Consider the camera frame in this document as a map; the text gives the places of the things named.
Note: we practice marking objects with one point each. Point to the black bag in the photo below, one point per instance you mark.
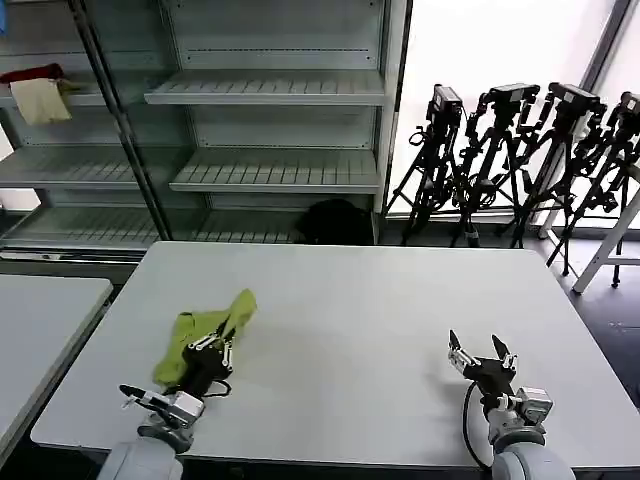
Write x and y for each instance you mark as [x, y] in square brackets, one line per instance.
[332, 222]

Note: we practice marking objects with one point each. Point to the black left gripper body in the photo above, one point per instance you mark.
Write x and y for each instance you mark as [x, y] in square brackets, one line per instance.
[205, 367]

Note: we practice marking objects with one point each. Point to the grey shelf unit slatted shelves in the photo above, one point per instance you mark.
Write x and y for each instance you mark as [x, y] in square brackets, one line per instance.
[280, 125]

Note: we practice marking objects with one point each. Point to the black tripod with wide camera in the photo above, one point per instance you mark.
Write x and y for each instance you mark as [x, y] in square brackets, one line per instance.
[565, 130]
[500, 130]

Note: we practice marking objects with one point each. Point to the blue item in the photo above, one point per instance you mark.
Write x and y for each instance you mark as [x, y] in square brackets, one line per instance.
[3, 17]

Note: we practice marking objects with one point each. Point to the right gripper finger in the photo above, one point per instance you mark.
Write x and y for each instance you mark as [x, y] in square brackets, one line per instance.
[505, 355]
[460, 354]

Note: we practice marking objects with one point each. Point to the black tripod with box camera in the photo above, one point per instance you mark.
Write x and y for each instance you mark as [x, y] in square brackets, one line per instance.
[440, 150]

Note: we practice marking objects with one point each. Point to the red cloth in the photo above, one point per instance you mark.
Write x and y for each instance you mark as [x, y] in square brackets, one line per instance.
[27, 74]

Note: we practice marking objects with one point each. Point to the green shirt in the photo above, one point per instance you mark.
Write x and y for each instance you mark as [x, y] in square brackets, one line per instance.
[200, 325]

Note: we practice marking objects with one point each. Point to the beige cloth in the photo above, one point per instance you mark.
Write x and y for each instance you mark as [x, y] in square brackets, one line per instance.
[40, 102]

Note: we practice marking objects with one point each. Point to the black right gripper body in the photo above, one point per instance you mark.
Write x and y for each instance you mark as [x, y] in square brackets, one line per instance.
[490, 374]

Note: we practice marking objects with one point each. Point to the white table frame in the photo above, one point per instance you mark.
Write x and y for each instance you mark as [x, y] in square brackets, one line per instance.
[607, 240]

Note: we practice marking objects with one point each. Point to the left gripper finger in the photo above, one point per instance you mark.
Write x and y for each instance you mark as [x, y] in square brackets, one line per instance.
[228, 350]
[206, 341]

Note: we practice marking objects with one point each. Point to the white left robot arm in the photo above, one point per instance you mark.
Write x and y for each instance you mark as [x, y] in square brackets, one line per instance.
[150, 450]

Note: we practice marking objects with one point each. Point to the grey shelf unit glass side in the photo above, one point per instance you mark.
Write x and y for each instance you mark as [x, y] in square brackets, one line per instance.
[75, 165]

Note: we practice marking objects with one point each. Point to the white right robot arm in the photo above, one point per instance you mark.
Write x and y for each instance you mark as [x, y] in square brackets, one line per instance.
[520, 440]

